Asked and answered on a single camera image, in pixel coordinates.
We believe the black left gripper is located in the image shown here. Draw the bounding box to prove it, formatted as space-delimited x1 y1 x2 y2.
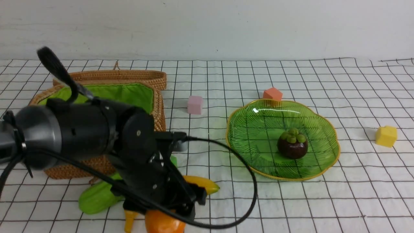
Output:
108 107 207 221

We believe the yellow banana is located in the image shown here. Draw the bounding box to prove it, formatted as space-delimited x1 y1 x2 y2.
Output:
123 175 220 233

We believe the orange mango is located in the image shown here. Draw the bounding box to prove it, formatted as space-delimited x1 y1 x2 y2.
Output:
145 210 186 233

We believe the green chayote squash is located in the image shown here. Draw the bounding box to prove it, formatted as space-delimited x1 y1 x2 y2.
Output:
78 181 124 215

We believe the dark purple mangosteen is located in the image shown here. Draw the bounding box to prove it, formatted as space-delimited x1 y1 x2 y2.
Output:
278 128 309 160

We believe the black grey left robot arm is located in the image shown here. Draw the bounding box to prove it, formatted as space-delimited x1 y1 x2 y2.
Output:
1 98 207 220

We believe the green foam cube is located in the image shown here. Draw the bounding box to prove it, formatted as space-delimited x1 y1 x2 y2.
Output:
170 155 177 168

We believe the woven rattan basket green lining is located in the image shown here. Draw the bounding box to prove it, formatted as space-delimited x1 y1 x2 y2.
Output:
28 80 167 179

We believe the pink foam cube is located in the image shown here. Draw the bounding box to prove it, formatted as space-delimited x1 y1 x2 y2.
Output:
187 95 203 115

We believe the woven rattan basket lid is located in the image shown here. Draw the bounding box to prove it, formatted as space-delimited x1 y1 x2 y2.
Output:
70 62 167 90

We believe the green glass leaf plate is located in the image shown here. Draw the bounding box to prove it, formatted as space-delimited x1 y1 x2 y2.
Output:
226 99 341 181

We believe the orange foam cube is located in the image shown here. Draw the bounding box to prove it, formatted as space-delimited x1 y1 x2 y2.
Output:
262 87 283 101

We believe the white checkered tablecloth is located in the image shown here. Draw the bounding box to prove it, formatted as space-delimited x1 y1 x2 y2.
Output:
0 58 414 233

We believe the yellow foam cube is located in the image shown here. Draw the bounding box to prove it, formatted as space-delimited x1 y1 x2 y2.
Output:
375 126 398 148

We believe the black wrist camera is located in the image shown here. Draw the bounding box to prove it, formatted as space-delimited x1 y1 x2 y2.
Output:
154 131 188 152

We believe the black cable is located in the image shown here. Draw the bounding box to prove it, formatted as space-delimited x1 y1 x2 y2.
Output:
0 46 258 230

